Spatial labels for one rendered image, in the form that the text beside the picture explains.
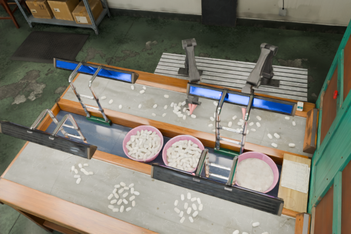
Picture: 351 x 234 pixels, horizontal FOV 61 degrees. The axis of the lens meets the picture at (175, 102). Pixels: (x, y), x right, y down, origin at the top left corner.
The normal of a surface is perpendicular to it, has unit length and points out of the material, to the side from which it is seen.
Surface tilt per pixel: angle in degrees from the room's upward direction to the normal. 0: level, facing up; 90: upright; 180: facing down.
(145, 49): 0
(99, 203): 0
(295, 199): 0
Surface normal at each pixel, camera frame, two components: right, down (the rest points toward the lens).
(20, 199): -0.11, -0.63
